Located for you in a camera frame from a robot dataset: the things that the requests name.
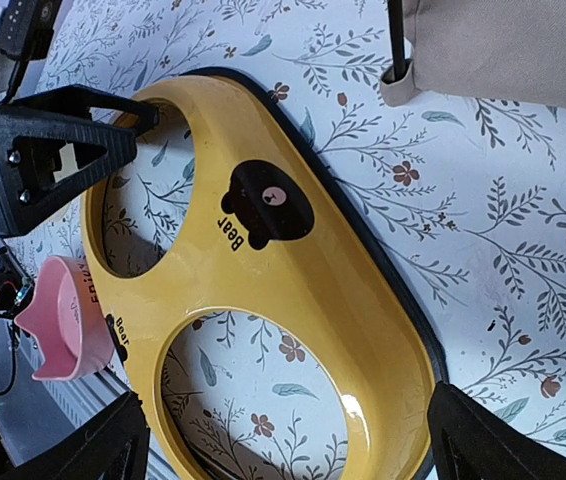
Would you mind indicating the black tent pole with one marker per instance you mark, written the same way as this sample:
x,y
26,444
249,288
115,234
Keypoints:
x,y
396,30

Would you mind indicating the yellow double bowl holder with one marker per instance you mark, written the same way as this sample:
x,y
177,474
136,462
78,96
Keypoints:
x,y
270,233

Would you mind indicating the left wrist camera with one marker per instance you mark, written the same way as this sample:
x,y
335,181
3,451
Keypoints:
x,y
26,34

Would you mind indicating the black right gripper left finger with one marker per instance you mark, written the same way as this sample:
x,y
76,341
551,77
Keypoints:
x,y
114,444

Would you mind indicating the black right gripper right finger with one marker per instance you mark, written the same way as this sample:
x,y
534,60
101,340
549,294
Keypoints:
x,y
469,442

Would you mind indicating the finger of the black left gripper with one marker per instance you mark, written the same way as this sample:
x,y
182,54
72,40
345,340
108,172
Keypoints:
x,y
48,159
66,113

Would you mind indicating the front aluminium rail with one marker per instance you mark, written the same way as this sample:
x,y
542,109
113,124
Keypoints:
x,y
35,416

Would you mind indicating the pink pet bowl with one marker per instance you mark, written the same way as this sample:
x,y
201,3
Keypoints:
x,y
66,321

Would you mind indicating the beige fabric pet tent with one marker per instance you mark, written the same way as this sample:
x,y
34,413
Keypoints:
x,y
503,50

